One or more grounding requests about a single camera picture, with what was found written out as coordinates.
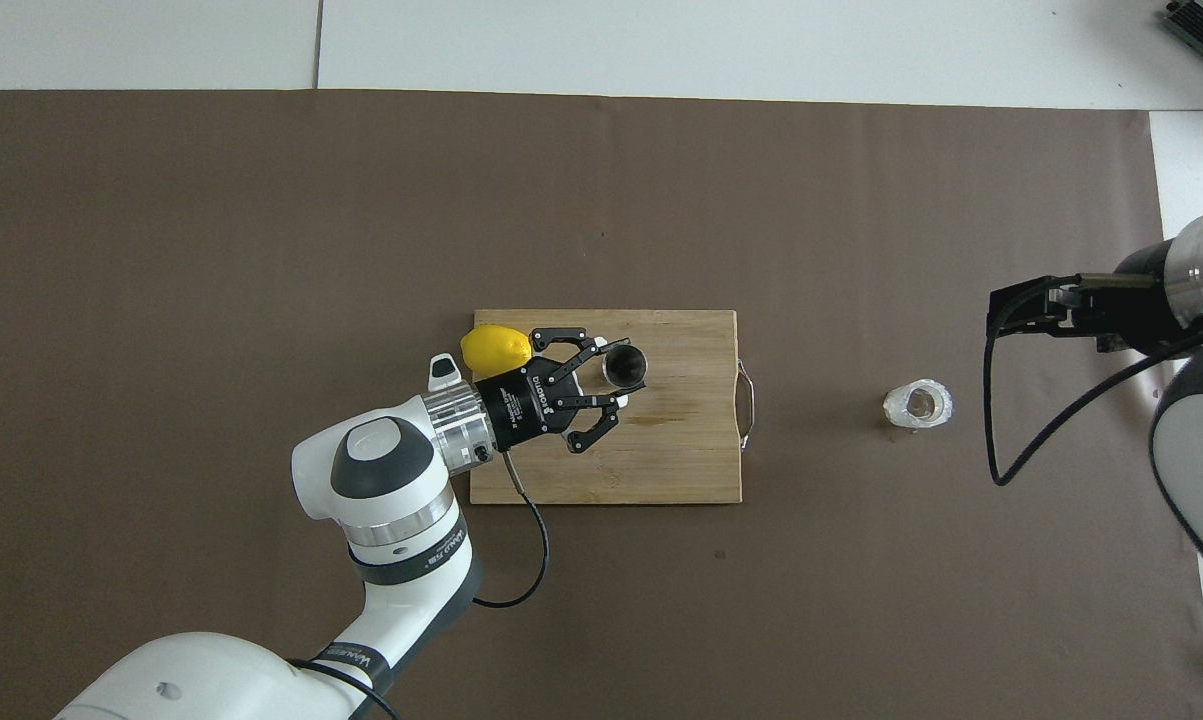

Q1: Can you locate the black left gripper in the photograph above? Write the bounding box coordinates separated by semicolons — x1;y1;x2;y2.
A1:
474;325;634;456

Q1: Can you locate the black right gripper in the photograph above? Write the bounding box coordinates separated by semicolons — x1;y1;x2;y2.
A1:
991;243;1180;354

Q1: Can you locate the black arm gripper cable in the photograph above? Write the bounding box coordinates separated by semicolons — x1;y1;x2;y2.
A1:
286;448;552;720
981;272;1203;488

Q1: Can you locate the black right arm gripper cable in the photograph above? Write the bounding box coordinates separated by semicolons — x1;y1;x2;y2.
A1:
981;272;1203;488

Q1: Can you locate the yellow lemon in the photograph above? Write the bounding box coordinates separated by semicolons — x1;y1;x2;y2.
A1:
460;322;535;381

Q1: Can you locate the steel cocktail jigger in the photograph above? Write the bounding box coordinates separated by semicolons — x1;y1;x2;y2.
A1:
601;342;650;393

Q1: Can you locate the wooden cutting board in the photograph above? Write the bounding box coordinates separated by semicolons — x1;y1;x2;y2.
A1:
469;308;758;506

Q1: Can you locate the brown table mat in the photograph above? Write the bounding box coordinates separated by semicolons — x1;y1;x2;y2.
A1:
0;88;1203;720

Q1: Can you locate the clear textured glass cup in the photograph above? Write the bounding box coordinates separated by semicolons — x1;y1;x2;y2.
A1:
882;378;955;431

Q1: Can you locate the black left arm gripper cable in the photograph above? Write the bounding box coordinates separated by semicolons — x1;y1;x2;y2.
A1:
286;448;552;720

